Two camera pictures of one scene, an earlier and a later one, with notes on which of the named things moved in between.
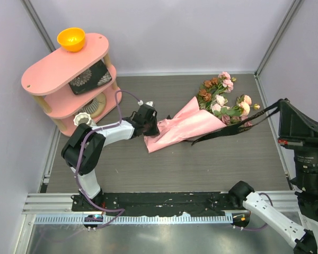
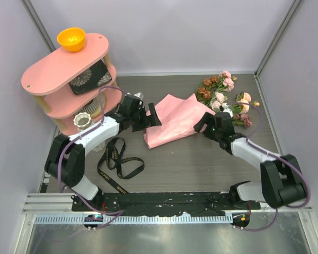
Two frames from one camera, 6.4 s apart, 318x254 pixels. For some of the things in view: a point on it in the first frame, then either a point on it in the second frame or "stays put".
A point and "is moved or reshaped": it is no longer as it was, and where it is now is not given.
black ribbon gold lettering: [245, 124] → [126, 168]
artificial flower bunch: [211, 97] stays put
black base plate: [159, 203] stays put
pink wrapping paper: [190, 123] is moved or reshaped
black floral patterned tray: [97, 75] stays put
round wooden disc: [102, 100] stays put
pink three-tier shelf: [74, 82] stays put
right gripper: [297, 130] → [208, 118]
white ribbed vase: [84, 118] stays put
